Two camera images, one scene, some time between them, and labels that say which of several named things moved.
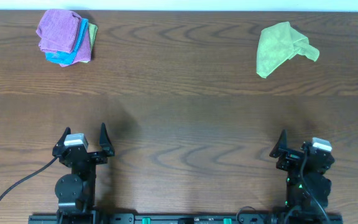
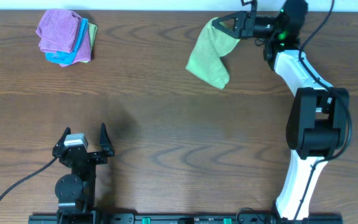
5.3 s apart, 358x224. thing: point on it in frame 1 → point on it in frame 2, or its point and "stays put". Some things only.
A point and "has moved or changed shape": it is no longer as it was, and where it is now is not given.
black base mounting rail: x=185 y=218 stays put
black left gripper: x=109 y=149 stays put
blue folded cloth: x=66 y=58 stays put
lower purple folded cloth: x=83 y=53 stays put
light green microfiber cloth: x=278 y=43 has moved or changed shape
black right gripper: x=289 y=157 → x=247 y=24
